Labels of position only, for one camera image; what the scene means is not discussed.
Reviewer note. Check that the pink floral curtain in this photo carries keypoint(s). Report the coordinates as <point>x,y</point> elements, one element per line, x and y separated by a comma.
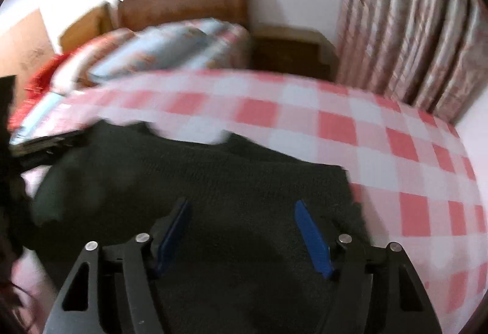
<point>411,25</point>

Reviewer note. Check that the orange floral pillow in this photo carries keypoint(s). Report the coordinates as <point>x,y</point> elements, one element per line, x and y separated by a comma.
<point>87,59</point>

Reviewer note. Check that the light blue cloud pillow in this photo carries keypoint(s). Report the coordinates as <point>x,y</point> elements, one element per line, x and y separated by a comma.
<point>38,117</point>

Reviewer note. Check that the wooden nightstand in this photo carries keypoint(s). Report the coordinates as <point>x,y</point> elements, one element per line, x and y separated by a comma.
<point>289,52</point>

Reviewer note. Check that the pink checked bed cover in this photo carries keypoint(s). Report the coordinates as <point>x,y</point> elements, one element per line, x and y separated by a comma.
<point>305,120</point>

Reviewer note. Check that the dark green striped knit sweater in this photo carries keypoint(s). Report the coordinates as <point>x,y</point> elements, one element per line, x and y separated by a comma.
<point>228,185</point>

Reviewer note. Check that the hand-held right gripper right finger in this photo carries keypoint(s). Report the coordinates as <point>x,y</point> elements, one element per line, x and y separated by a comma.
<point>314,238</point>

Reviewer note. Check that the small wooden headboard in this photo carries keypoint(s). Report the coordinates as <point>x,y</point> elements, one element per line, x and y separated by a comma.
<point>84,29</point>

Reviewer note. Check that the light blue floral pillow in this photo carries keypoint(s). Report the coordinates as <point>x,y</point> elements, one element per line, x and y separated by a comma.
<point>171,48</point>

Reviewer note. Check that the red blanket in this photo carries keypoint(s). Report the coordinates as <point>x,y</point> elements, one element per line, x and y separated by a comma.
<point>38,86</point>

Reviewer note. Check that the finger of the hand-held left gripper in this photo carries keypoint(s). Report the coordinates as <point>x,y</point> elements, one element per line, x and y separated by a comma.
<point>49,149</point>

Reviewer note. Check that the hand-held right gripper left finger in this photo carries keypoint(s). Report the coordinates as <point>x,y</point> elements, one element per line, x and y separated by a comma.
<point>173,238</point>

